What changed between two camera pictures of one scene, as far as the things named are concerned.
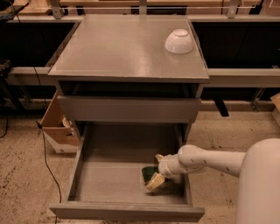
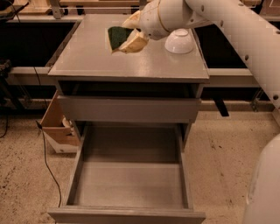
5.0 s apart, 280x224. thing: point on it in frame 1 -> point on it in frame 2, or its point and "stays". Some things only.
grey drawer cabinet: x=115 y=68 stays
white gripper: x=164 y=168 -> x=150 y=21
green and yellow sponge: x=148 y=172 -> x=117 y=36
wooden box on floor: x=63 y=134 stays
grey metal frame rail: x=41 y=75 stays
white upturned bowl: x=179 y=41 stays
